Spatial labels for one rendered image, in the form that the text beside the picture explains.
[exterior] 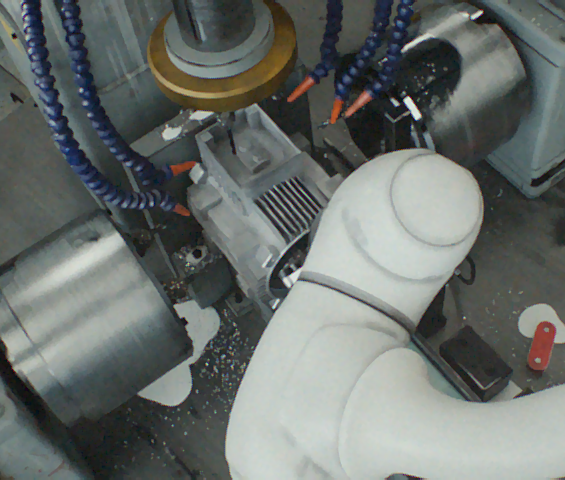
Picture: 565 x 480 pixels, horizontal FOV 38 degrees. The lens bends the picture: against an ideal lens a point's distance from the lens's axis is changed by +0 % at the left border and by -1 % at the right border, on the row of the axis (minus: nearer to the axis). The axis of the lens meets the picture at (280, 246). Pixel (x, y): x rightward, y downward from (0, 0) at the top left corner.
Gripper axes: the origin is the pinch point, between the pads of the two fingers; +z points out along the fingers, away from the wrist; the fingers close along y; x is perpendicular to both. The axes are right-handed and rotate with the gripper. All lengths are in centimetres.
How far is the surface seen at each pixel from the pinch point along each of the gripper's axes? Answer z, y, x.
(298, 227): 11.6, -4.7, -4.2
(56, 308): 9.5, 27.3, -12.2
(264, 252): 12.9, 0.8, -3.9
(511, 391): 23.6, -22.0, 35.0
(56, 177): 66, 16, -38
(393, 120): -3.0, -18.1, -8.6
